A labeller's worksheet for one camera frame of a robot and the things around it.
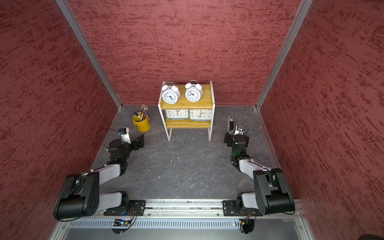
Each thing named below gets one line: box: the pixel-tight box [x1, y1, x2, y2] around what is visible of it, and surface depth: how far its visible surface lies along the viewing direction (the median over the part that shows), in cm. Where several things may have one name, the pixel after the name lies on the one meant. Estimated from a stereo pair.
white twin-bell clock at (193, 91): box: [185, 79, 203, 103], surface depth 74 cm
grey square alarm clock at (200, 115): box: [189, 109, 212, 122], surface depth 91 cm
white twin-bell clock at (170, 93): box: [161, 81, 180, 105], surface depth 73 cm
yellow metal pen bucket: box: [132, 112, 151, 132], surface depth 102 cm
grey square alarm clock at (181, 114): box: [165, 109, 189, 120], surface depth 91 cm
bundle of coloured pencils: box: [140, 104, 148, 121], surface depth 99 cm
